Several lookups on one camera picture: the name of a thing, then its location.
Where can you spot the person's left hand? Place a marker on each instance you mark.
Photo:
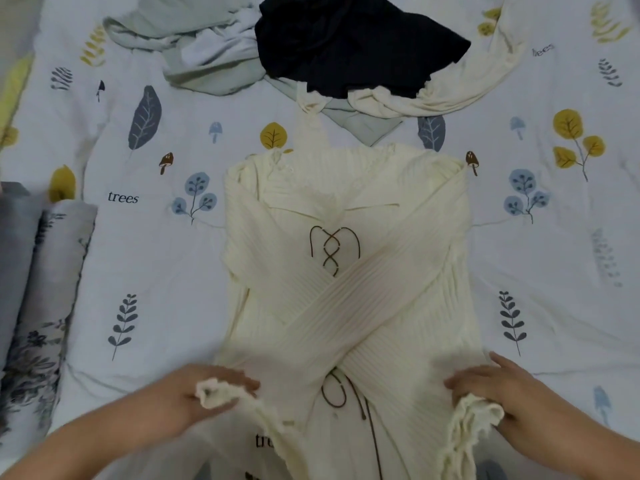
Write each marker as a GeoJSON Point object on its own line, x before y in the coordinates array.
{"type": "Point", "coordinates": [200, 400]}

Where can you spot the person's right hand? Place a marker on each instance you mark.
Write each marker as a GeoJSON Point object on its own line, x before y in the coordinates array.
{"type": "Point", "coordinates": [520, 405]}

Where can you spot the bed with leaf print bedding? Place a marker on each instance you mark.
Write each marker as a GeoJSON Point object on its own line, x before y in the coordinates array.
{"type": "Point", "coordinates": [130, 285]}

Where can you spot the light blue denim jeans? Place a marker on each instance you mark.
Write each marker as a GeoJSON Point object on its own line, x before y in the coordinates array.
{"type": "Point", "coordinates": [15, 245]}

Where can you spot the cream long-sleeve top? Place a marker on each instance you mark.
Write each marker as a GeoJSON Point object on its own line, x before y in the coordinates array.
{"type": "Point", "coordinates": [470, 75]}

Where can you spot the sage green zip jacket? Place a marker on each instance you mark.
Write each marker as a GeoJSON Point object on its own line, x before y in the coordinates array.
{"type": "Point", "coordinates": [190, 30]}

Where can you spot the black garment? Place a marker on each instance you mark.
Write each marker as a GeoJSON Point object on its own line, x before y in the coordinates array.
{"type": "Point", "coordinates": [360, 45]}

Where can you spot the person's left forearm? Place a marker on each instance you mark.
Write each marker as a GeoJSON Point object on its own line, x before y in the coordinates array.
{"type": "Point", "coordinates": [90, 450]}

